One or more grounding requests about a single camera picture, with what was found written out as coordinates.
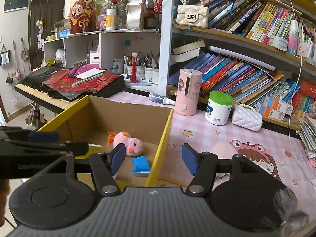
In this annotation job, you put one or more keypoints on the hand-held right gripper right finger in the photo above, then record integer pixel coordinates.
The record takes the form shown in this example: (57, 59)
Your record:
(188, 159)

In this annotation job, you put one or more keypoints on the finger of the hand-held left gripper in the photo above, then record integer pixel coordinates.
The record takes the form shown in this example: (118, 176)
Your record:
(44, 137)
(76, 148)

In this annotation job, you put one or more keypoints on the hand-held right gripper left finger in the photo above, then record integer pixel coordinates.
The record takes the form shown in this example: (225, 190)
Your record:
(117, 158)

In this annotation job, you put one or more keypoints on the pink plush duck toy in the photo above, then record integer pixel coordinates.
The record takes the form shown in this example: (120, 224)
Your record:
(129, 144)

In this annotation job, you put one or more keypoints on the small blue plastic piece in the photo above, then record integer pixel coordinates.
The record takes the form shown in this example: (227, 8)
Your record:
(141, 165)

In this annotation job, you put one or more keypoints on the yellow cardboard box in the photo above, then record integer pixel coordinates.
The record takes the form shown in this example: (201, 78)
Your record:
(164, 138)

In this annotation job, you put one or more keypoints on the pink printed table mat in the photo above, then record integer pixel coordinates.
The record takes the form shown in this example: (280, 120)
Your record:
(214, 133)

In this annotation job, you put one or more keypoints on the black electronic keyboard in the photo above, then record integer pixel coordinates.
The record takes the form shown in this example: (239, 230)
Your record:
(37, 88)

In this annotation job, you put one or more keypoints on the white jar green lid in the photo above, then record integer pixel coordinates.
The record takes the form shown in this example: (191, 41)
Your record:
(218, 109)

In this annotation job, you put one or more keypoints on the pink cylindrical humidifier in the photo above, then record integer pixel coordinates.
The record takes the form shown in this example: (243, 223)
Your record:
(188, 91)

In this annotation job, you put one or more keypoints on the white quilted purse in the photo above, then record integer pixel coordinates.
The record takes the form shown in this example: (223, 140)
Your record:
(246, 119)

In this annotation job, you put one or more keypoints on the white envelope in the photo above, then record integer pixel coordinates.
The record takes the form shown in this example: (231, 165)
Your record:
(88, 74)

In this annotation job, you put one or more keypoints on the white pen cup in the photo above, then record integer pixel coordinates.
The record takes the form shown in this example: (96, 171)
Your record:
(141, 71)
(151, 75)

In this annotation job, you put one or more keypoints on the red tassel doll ornament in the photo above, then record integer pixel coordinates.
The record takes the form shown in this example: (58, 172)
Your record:
(134, 69)

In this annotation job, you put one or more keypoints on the white box red label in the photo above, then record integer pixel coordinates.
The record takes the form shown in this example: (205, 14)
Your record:
(95, 58)

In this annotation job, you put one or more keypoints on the row of blue purple books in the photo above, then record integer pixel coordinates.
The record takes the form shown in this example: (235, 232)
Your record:
(237, 76)

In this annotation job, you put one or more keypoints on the orange white medicine boxes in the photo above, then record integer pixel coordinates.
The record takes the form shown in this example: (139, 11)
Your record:
(274, 107)

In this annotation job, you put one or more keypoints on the thick white-paged book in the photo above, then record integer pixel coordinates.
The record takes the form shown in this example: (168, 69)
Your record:
(188, 45)
(185, 55)

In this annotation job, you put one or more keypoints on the white cubby shelf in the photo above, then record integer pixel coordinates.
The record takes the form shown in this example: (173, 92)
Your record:
(108, 44)

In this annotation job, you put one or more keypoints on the white rolled paper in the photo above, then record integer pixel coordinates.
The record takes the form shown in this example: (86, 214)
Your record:
(242, 56)

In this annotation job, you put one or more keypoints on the tall white bookshelf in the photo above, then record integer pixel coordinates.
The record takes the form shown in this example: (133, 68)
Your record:
(166, 42)

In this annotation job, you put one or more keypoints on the stack of papers and booklets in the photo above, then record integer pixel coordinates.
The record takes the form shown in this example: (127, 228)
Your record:
(308, 138)

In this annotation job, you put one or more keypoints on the fortune god paper bag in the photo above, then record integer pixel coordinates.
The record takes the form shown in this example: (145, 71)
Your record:
(81, 17)

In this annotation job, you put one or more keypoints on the dark wooden door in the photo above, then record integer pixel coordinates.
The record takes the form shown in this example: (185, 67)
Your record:
(47, 7)

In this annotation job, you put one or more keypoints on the red boxed book set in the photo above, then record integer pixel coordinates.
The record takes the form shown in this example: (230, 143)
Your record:
(306, 98)

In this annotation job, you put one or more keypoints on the white bottle yellow label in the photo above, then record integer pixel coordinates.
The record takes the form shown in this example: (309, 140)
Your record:
(111, 19)

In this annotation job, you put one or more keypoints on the cream quilted pearl handbag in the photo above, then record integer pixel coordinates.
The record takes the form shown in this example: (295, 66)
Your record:
(192, 16)

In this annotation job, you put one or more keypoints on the clear tape roll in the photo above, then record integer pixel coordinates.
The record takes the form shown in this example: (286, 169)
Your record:
(278, 43)

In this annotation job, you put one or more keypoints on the row of thin colourful books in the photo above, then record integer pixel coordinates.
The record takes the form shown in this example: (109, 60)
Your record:
(261, 22)

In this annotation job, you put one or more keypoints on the pink blue spray bottle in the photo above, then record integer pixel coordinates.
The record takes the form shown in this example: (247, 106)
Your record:
(293, 38)

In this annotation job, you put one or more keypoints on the white scalloped pen holder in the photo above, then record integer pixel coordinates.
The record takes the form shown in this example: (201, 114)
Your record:
(306, 47)

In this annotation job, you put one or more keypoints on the green wall board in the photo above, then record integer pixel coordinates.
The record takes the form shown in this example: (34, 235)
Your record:
(16, 4)

